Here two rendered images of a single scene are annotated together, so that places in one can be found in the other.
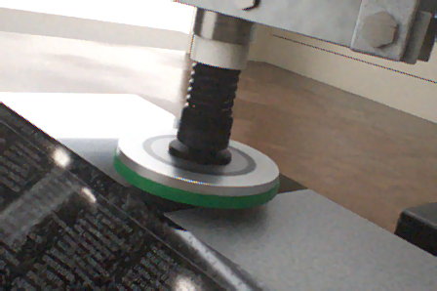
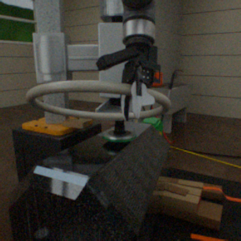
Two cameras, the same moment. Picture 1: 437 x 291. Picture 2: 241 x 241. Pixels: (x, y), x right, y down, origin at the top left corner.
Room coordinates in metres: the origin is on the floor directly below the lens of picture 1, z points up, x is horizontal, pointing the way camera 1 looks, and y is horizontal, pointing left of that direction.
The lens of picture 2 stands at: (1.15, 1.40, 1.33)
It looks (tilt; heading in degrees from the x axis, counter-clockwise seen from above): 15 degrees down; 250
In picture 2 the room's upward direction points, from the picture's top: straight up
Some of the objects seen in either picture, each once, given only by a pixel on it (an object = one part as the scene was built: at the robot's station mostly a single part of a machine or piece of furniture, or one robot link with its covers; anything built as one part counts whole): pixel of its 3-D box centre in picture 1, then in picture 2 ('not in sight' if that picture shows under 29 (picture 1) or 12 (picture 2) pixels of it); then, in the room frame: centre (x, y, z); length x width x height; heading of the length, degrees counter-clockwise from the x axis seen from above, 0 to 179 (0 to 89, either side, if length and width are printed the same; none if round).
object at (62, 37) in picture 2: not in sight; (54, 58); (0.98, -0.81, 1.36); 0.35 x 0.35 x 0.41
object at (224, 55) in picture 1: (220, 49); not in sight; (0.66, 0.02, 1.01); 0.07 x 0.07 x 0.04
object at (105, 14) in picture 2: not in sight; (124, 21); (0.51, -0.30, 1.61); 0.96 x 0.25 x 0.17; 65
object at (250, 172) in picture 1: (198, 157); (119, 133); (0.66, 0.02, 0.87); 0.21 x 0.21 x 0.01
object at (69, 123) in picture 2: not in sight; (75, 123); (0.85, -0.59, 0.81); 0.20 x 0.10 x 0.05; 140
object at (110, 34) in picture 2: not in sight; (120, 63); (0.63, -0.06, 1.32); 0.36 x 0.22 x 0.45; 65
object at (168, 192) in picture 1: (198, 160); (119, 133); (0.66, 0.02, 0.87); 0.22 x 0.22 x 0.04
